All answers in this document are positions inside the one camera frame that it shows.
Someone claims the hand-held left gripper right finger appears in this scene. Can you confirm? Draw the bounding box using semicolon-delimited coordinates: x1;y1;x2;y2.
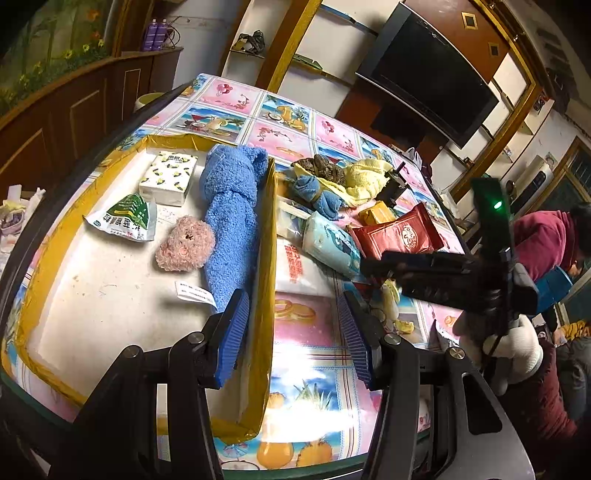
337;291;539;480

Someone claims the white air conditioner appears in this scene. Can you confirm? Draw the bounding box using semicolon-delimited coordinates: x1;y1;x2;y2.
508;154;555;213

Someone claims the green and white packet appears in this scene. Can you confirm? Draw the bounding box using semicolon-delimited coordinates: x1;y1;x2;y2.
84;193;158;243

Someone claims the large blue towel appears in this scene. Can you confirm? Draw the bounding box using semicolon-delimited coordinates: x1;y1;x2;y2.
198;144;269;319

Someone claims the white paper label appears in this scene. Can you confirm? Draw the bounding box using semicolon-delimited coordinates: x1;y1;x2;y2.
174;281;219;311

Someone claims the black motor part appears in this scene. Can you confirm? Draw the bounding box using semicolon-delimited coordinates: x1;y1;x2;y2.
375;161;409;204

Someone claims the pile of white bags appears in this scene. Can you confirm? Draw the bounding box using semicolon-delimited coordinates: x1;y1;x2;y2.
0;184;47;254

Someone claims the blue container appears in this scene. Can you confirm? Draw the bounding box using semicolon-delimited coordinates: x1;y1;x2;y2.
537;268;574;306

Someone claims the flower wall painting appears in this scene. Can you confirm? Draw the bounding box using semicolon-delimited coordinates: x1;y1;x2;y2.
0;0;122;116

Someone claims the person's right hand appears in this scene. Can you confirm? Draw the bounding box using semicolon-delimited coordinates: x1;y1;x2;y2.
455;314;544;385

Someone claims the small rolled blue towel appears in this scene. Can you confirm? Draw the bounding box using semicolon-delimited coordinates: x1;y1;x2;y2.
290;173;345;220

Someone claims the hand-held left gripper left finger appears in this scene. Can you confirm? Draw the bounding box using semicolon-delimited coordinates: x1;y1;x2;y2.
51;288;252;480

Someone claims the yellow snack packet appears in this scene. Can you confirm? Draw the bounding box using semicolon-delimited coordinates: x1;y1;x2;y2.
358;202;398;227

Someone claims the white plastic bag red print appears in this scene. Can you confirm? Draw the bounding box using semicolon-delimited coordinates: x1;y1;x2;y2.
274;235;347;296

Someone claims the yellow-taped cardboard box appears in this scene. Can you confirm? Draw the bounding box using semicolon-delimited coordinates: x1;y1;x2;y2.
0;134;278;446

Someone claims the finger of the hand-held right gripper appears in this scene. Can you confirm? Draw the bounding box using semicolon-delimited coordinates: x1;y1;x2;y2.
359;250;467;280
399;275;467;306

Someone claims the person's right forearm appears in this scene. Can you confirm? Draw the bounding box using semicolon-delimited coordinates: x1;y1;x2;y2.
499;353;580;480

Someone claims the yellow towel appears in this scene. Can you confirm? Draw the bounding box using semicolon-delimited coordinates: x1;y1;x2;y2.
318;159;393;208

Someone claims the red snack packet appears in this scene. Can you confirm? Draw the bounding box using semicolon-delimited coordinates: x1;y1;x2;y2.
351;203;446;261

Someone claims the light blue tissue pack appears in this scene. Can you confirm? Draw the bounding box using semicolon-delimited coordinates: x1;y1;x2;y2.
302;211;365;280

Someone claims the black television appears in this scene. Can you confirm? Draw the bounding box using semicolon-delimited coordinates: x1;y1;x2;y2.
355;2;500;149

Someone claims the pink teddy bear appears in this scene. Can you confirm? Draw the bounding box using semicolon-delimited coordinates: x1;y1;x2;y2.
154;215;217;273

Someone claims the lemon print tissue pack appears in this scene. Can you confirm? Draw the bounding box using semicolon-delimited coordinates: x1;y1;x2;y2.
139;151;199;206

